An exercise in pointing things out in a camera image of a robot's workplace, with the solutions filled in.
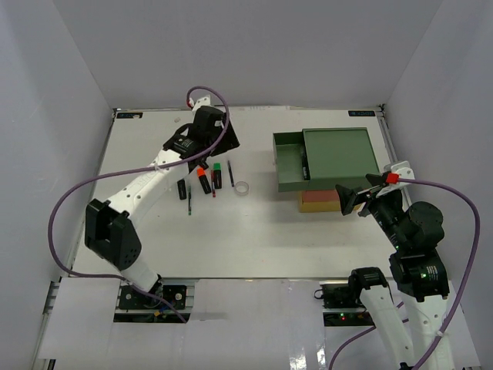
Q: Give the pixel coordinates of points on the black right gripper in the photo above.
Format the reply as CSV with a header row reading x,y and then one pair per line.
x,y
347,198

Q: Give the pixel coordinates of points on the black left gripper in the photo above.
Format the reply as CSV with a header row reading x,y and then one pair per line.
x,y
229,140

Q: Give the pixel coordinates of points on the purple tip pen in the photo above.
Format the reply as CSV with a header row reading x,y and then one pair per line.
x,y
230,171

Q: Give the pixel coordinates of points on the green drawer tray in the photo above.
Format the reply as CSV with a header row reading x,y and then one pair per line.
x,y
287,158

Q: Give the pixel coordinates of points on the black ballpoint pen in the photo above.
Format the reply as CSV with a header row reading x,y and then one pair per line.
x,y
305,169

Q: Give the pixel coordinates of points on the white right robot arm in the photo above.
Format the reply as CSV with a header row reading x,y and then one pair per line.
x,y
416,268

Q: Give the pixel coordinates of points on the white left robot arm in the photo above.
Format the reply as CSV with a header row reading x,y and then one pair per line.
x,y
110,228

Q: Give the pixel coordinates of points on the green cap black marker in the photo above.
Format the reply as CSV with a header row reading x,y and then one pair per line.
x,y
217,176

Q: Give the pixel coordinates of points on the green drawer box shell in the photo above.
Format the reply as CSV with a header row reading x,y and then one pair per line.
x,y
340,154

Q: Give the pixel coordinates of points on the orange cap black marker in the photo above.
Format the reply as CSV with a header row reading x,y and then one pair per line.
x,y
204,182

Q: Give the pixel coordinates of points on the small clear tape roll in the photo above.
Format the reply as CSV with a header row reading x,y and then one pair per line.
x,y
242,188

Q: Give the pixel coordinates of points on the yellow drawer box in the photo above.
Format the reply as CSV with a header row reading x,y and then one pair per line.
x,y
317,207

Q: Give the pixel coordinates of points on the green tip pen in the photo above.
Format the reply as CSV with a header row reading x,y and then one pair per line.
x,y
189,192

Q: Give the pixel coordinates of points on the black label right corner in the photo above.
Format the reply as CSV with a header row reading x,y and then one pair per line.
x,y
361,113

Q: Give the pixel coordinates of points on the black label corner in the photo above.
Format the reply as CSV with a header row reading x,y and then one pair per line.
x,y
361,113
129,115

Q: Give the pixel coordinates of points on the black label left corner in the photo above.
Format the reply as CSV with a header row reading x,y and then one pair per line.
x,y
129,115

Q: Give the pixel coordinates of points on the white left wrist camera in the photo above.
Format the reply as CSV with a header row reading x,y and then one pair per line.
x,y
194,105

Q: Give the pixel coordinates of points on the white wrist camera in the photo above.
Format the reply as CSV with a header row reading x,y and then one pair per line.
x,y
396,172
194,105

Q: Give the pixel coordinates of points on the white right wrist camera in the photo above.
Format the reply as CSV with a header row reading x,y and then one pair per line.
x,y
396,172

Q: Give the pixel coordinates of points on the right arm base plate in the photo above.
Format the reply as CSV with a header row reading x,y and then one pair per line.
x,y
337,296

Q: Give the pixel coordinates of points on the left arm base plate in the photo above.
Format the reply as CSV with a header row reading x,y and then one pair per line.
x,y
130,299

